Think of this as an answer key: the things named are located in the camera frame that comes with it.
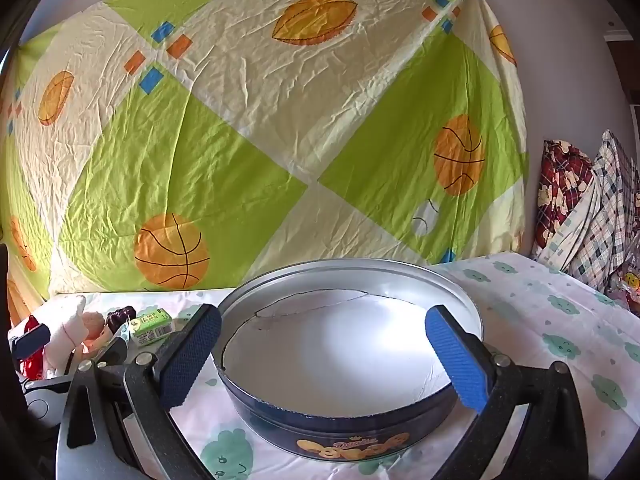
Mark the cloud print tablecloth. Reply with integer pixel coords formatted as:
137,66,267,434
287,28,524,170
45,252,640,480

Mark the pink fuzzy baby shoe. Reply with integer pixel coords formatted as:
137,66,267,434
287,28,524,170
82,311,108,348

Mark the red floral plaid cloth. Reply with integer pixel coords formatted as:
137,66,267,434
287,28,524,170
531,139,596,261

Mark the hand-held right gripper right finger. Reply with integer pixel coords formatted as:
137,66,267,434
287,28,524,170
425,305,583,480

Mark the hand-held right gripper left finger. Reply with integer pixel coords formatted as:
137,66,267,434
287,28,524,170
57,304,222,480

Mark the pale print cloth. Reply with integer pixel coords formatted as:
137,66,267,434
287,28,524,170
544,175,601,273

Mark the green cream ball-print sheet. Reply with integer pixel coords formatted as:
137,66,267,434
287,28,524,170
0,0,531,326

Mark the round dark blue cookie tin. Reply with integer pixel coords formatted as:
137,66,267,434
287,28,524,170
216,258,485,462

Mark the white soft cloth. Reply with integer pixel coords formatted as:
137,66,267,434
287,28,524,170
45,295,87,376

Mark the smiley print plastic bag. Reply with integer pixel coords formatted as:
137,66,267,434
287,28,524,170
606,264,640,313

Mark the checked plaid cloth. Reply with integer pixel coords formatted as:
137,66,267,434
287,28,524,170
570,130,640,293

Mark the dark purple scrunchie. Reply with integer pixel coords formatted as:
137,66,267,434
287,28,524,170
105,306,136,333

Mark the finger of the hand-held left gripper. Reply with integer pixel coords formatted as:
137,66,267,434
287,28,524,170
97,337,128,367
12,324,51,361

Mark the green tissue pack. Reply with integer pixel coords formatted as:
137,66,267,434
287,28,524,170
129,310,176,346

